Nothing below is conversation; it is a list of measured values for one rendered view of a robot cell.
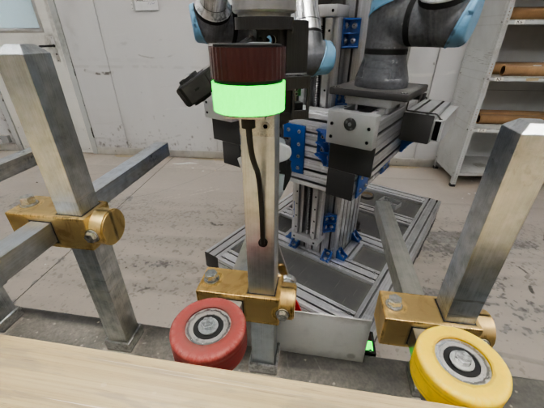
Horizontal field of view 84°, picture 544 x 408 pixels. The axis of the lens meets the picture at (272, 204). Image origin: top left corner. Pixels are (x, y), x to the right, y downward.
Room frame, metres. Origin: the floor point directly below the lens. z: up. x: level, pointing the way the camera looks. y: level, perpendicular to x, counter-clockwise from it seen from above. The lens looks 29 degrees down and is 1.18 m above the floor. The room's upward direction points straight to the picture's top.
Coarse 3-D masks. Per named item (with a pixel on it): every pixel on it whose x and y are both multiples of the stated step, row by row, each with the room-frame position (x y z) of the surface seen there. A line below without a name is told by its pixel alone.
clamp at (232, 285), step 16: (224, 272) 0.34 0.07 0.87; (240, 272) 0.34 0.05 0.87; (208, 288) 0.30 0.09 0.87; (224, 288) 0.30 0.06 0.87; (240, 288) 0.30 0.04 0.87; (288, 288) 0.30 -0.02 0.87; (256, 304) 0.29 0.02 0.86; (272, 304) 0.28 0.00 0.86; (288, 304) 0.29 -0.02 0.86; (256, 320) 0.29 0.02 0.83; (272, 320) 0.28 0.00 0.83
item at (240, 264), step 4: (244, 240) 0.43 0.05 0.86; (244, 244) 0.42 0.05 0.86; (244, 248) 0.41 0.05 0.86; (240, 252) 0.40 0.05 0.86; (244, 252) 0.40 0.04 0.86; (240, 256) 0.39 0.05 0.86; (244, 256) 0.39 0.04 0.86; (236, 260) 0.38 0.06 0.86; (240, 260) 0.38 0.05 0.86; (244, 260) 0.38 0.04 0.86; (236, 264) 0.37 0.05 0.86; (240, 264) 0.37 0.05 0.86; (244, 264) 0.37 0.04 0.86; (236, 268) 0.36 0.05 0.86; (240, 268) 0.36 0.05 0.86; (244, 268) 0.36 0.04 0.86; (232, 300) 0.29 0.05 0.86; (236, 304) 0.28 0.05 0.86; (240, 304) 0.29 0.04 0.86; (240, 308) 0.28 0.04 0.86
